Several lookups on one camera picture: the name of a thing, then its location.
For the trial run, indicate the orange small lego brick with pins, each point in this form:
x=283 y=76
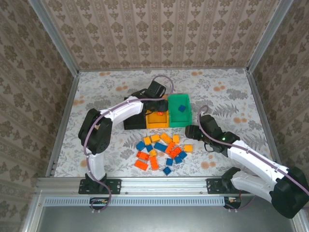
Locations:
x=159 y=113

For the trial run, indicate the yellow square lego brick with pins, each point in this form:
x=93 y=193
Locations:
x=188 y=148
x=176 y=138
x=147 y=140
x=152 y=152
x=155 y=138

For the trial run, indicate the orange long lego brick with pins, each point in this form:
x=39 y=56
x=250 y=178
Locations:
x=143 y=155
x=176 y=152
x=170 y=147
x=140 y=164
x=154 y=163

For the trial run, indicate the yellow long lego brick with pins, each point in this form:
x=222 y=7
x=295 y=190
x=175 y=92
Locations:
x=166 y=138

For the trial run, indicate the blue long lego brick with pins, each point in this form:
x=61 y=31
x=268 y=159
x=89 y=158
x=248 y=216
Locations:
x=160 y=146

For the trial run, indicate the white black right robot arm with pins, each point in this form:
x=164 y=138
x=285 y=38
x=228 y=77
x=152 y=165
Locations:
x=253 y=159

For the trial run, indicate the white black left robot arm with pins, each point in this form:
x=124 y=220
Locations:
x=123 y=111

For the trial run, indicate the green plastic bin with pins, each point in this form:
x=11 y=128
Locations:
x=178 y=122

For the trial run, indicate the orange plastic bin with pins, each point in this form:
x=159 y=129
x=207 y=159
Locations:
x=157 y=124

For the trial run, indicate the black plastic bin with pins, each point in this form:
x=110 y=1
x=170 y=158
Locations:
x=135 y=123

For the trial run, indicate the floral table cover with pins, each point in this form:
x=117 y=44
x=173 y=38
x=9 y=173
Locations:
x=217 y=79

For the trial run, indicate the grey metal sheet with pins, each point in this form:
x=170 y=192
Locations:
x=157 y=220

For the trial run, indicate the aluminium back frame rail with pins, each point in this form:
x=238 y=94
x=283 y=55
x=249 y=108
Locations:
x=164 y=69

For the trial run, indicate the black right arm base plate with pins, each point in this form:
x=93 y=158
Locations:
x=213 y=187

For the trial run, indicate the aluminium side frame rail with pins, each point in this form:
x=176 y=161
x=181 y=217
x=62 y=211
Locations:
x=63 y=123
x=262 y=108

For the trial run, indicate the aluminium front frame rail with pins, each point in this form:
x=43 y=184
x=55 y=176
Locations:
x=157 y=184

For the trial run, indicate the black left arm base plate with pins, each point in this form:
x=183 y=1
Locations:
x=116 y=187

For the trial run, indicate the aluminium lower frame post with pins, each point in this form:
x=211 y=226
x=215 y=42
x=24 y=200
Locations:
x=31 y=212
x=301 y=223

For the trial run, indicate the aluminium frame post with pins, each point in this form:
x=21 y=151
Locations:
x=31 y=212
x=56 y=36
x=301 y=223
x=268 y=36

